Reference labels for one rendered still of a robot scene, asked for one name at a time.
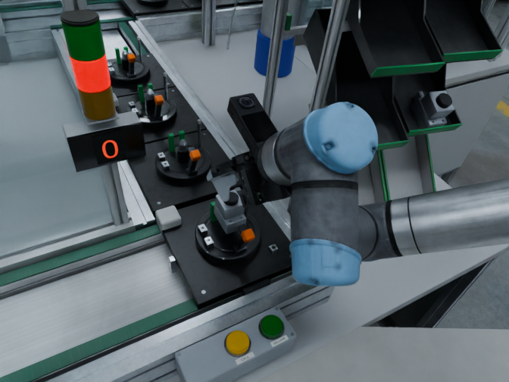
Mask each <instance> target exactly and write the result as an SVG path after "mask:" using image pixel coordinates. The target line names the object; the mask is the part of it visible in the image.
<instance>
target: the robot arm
mask: <svg viewBox="0 0 509 382"><path fill-rule="evenodd" d="M227 111H228V113H229V115H230V117H231V118H232V120H233V122H234V124H235V125H236V127H237V129H238V131H239V132H240V134H241V136H242V138H243V139H244V141H245V143H246V145H247V147H248V148H249V152H244V153H242V154H239V155H237V156H234V157H232V160H230V161H227V162H224V163H222V164H219V165H217V166H215V167H214V168H212V169H210V171H209V172H208V175H207V180H208V181H209V180H210V181H211V182H212V183H213V184H214V186H215V188H216V190H217V192H218V195H219V197H220V198H221V200H223V201H224V202H227V201H228V200H229V198H230V187H231V186H233V185H235V184H236V183H237V174H236V172H239V176H240V179H241V181H242V188H243V191H244V193H242V194H239V196H240V199H241V201H242V206H243V208H247V207H252V206H256V205H260V204H262V203H265V202H272V201H276V200H280V199H285V198H288V197H290V196H291V243H290V245H289V251H290V252H291V255H292V276H293V277H294V279H295V280H296V281H298V282H299V283H303V284H307V285H313V286H325V287H340V286H349V285H352V284H355V283H357V281H358V280H359V277H360V264H361V262H362V261H376V260H379V259H384V258H397V257H402V256H406V255H419V254H425V253H432V252H444V251H451V250H459V249H471V248H478V247H484V246H497V245H504V244H509V178H504V179H500V180H493V181H489V182H484V183H477V184H473V185H469V186H461V187H457V188H453V189H445V190H441V191H437V192H433V193H425V194H421V195H417V196H409V197H405V198H401V199H394V200H390V201H384V202H377V203H373V204H369V205H358V171H359V170H361V169H362V168H364V167H365V166H367V165H368V164H369V163H370V162H371V161H372V160H373V156H374V154H375V151H376V150H377V146H378V135H377V131H376V127H375V124H374V122H373V120H372V119H371V117H370V116H369V114H368V113H367V112H366V111H365V110H364V109H362V108H360V107H359V106H357V105H355V104H352V103H349V102H337V103H334V104H332V105H329V106H327V107H325V108H320V109H317V110H315V111H312V112H311V113H310V114H309V115H308V116H307V117H304V118H303V119H301V120H299V121H297V122H296V123H294V124H292V125H290V126H288V127H287V128H285V129H283V130H281V131H279V132H278V130H277V129H276V128H275V126H274V125H273V122H272V121H271V119H270V118H269V116H268V115H267V113H266V111H265V110H264V108H263V107H262V105H261V103H260V102H259V101H258V99H257V97H256V95H255V94H254V93H249V94H244V95H238V96H233V97H230V100H229V104H228V108H227ZM226 174H230V175H228V176H225V175H226ZM244 195H245V196H248V199H249V202H251V204H250V205H247V204H246V201H245V197H244ZM258 199H261V201H258Z"/></svg>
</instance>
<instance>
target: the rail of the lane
mask: <svg viewBox="0 0 509 382"><path fill-rule="evenodd" d="M333 289H334V286H313V285H307V284H303V283H299V282H298V281H296V280H295V279H294V277H293V276H292V275H291V276H289V277H286V278H284V279H282V280H279V281H277V282H275V283H272V284H270V280H269V278H268V279H266V280H263V281H261V282H259V283H256V284H254V285H252V286H249V287H247V288H245V289H243V290H242V295H243V296H242V297H240V298H238V299H235V300H233V301H231V302H228V303H226V304H224V305H221V306H219V307H217V308H214V309H212V310H210V311H208V312H205V313H203V314H201V315H198V316H196V317H194V318H191V319H189V320H187V321H184V322H182V323H180V324H177V325H175V326H173V327H170V328H168V329H166V330H163V331H161V332H159V333H157V334H154V335H152V336H150V337H147V338H145V339H143V340H140V341H139V342H136V343H134V344H131V345H129V346H126V347H124V348H122V349H119V350H117V351H115V352H112V353H110V354H108V355H106V356H103V357H101V358H99V359H96V360H95V361H92V362H90V363H87V364H85V365H82V366H80V367H78V368H75V369H73V370H72V371H68V372H67V373H64V374H62V375H59V376H57V377H54V378H52V379H51V380H47V381H46V382H163V381H165V380H167V379H169V378H171V377H174V376H176V375H178V371H177V369H176V361H175V352H178V351H180V350H181V349H185V348H186V347H188V346H191V345H192V344H195V343H197V342H199V341H201V340H204V339H206V338H208V337H210V336H213V335H215V334H216V333H219V332H221V331H223V330H226V329H227V328H229V327H232V326H234V325H236V324H238V323H240V322H243V321H245V320H247V319H249V318H252V317H254V316H255V315H258V314H260V313H262V312H265V311H266V310H268V309H271V308H273V307H275V306H279V308H280V310H281V312H282V313H283V314H284V316H285V318H286V320H287V321H289V320H291V319H293V318H296V317H298V316H299V315H302V314H304V313H305V312H308V311H310V310H311V309H313V308H316V307H317V306H319V305H322V304H324V303H326V302H328V301H329V298H330V297H331V294H332V292H333Z"/></svg>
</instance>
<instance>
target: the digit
mask: <svg viewBox="0 0 509 382"><path fill-rule="evenodd" d="M92 142H93V146H94V150H95V155H96V158H97V162H98V165H99V164H104V163H108V162H111V161H116V160H120V159H123V158H126V154H125V150H124V145H123V137H122V132H121V130H119V131H116V132H112V133H106V134H102V135H98V136H92Z"/></svg>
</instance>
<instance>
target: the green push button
mask: <svg viewBox="0 0 509 382"><path fill-rule="evenodd" d="M261 330H262V332H263V333H264V334H265V335H266V336H268V337H277V336H279V335H280V334H281V332H282V330H283V322H282V321H281V319H280V318H279V317H277V316H275V315H267V316H265V317H264V318H263V320H262V322H261Z"/></svg>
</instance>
